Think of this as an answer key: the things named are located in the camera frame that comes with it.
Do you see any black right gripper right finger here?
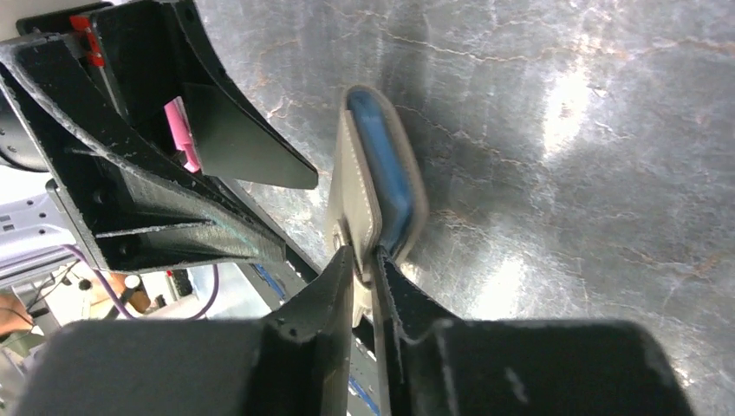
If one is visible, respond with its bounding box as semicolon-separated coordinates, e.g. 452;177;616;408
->
372;248;693;415

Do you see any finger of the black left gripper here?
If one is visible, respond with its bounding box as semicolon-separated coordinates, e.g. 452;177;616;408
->
91;1;318;190
1;40;285;272

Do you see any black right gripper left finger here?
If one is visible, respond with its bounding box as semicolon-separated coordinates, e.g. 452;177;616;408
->
12;246;354;415

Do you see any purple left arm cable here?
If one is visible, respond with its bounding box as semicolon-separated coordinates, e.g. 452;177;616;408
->
60;244;220;322

